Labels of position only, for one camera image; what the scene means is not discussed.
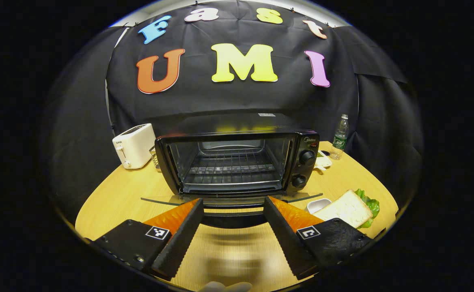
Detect clear plastic water bottle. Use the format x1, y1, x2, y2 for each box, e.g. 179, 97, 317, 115
330, 114, 349, 160

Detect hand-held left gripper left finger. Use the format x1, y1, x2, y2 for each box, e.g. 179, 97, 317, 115
91, 198, 205, 281

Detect white divided seasoning dish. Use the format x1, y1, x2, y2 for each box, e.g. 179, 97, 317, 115
314, 150, 333, 171

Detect white ribbed plastic tray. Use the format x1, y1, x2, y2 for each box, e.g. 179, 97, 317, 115
306, 198, 333, 215

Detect white toaster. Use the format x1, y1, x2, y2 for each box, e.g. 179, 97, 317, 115
112, 123, 157, 170

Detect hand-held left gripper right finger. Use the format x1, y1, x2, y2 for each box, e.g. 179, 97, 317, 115
263, 196, 375, 281

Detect black electric oven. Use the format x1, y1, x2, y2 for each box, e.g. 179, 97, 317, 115
141, 113, 323, 230

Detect lettuce bread sandwich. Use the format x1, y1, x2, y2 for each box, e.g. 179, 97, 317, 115
313, 188, 381, 229

